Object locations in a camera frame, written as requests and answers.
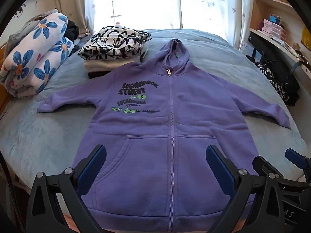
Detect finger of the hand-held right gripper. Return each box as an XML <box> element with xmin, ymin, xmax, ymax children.
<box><xmin>285</xmin><ymin>148</ymin><xmax>311</xmax><ymax>182</ymax></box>
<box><xmin>253</xmin><ymin>156</ymin><xmax>276</xmax><ymax>178</ymax></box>

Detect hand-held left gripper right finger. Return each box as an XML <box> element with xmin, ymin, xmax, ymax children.
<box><xmin>205</xmin><ymin>144</ymin><xmax>289</xmax><ymax>233</ymax></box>

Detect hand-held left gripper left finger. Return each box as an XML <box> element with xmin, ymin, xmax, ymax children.
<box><xmin>25</xmin><ymin>144</ymin><xmax>107</xmax><ymax>233</ymax></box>

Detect purple zip hoodie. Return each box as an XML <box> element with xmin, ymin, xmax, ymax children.
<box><xmin>37</xmin><ymin>38</ymin><xmax>291</xmax><ymax>230</ymax></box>

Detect dark bundled clothes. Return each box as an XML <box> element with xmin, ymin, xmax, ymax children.
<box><xmin>66</xmin><ymin>19</ymin><xmax>80</xmax><ymax>40</ymax></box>

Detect black and white patterned cloth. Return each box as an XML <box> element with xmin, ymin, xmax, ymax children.
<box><xmin>255</xmin><ymin>62</ymin><xmax>300</xmax><ymax>107</ymax></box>

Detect cream folded garment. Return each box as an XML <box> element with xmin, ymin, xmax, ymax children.
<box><xmin>83</xmin><ymin>46</ymin><xmax>150</xmax><ymax>74</ymax></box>

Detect grey-blue bed blanket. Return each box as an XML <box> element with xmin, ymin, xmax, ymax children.
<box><xmin>0</xmin><ymin>28</ymin><xmax>307</xmax><ymax>199</ymax></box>

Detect white labelled box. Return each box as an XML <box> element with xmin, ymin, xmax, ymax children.
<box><xmin>239</xmin><ymin>41</ymin><xmax>255</xmax><ymax>56</ymax></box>

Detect curved desk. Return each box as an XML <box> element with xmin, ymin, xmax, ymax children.
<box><xmin>249</xmin><ymin>28</ymin><xmax>311</xmax><ymax>78</ymax></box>

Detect black and white patterned folded garment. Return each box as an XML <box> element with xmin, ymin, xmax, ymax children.
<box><xmin>77</xmin><ymin>25</ymin><xmax>151</xmax><ymax>61</ymax></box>

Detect yellow object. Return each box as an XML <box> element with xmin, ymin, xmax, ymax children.
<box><xmin>301</xmin><ymin>26</ymin><xmax>311</xmax><ymax>44</ymax></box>

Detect rolled floral blanket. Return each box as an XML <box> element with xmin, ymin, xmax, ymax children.
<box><xmin>0</xmin><ymin>15</ymin><xmax>74</xmax><ymax>99</ymax></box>

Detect pink storage drawers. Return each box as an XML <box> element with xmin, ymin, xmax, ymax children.
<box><xmin>258</xmin><ymin>18</ymin><xmax>289</xmax><ymax>40</ymax></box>

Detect grey cloth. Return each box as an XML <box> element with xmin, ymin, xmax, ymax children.
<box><xmin>6</xmin><ymin>9</ymin><xmax>59</xmax><ymax>54</ymax></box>

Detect window latch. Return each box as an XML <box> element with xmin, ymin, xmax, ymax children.
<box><xmin>110</xmin><ymin>1</ymin><xmax>122</xmax><ymax>18</ymax></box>

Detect wooden bookshelf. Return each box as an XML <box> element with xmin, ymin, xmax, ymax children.
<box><xmin>250</xmin><ymin>0</ymin><xmax>304</xmax><ymax>32</ymax></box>

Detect white sheer curtain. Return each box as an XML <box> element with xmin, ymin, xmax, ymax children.
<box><xmin>84</xmin><ymin>0</ymin><xmax>254</xmax><ymax>49</ymax></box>

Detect beige flower-print curtain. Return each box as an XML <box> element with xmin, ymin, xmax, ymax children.
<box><xmin>52</xmin><ymin>0</ymin><xmax>95</xmax><ymax>36</ymax></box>

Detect wooden bed frame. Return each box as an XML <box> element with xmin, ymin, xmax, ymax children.
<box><xmin>0</xmin><ymin>44</ymin><xmax>12</xmax><ymax>119</ymax></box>

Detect black and white wall sticker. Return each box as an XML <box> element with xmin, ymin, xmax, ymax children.
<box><xmin>12</xmin><ymin>5</ymin><xmax>25</xmax><ymax>20</ymax></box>

